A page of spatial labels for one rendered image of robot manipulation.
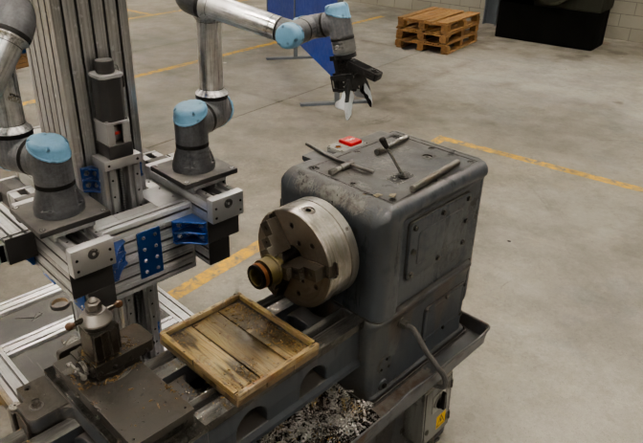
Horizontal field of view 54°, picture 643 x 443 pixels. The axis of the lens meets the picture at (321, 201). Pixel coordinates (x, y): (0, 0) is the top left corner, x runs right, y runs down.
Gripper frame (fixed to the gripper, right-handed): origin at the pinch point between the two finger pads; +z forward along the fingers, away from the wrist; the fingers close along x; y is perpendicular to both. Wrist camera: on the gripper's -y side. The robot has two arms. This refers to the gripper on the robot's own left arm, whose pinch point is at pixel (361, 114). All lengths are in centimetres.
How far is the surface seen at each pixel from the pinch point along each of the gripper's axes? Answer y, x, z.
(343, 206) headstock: -6.7, 28.0, 20.2
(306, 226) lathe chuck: -4.5, 44.0, 19.5
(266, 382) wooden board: -4, 74, 51
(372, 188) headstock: -11.7, 18.7, 18.3
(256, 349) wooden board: 6, 65, 50
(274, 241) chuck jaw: 6, 47, 24
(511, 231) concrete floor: 36, -210, 147
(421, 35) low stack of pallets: 319, -663, 77
